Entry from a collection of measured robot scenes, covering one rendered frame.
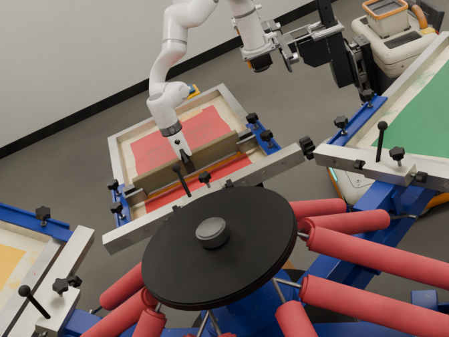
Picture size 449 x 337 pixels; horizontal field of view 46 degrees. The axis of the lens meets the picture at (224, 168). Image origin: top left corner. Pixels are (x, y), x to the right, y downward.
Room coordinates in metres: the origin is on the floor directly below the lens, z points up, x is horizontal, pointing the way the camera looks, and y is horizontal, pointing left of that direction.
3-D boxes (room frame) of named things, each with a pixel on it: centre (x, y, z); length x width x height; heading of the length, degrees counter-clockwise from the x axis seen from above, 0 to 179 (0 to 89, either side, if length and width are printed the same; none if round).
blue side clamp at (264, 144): (1.61, -0.17, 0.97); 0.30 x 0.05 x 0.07; 3
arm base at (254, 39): (2.09, -0.35, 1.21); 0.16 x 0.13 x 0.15; 82
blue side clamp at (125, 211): (1.59, 0.38, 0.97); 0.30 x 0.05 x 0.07; 3
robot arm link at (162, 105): (1.65, 0.08, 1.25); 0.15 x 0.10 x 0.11; 136
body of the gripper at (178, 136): (1.63, 0.11, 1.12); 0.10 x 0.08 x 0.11; 3
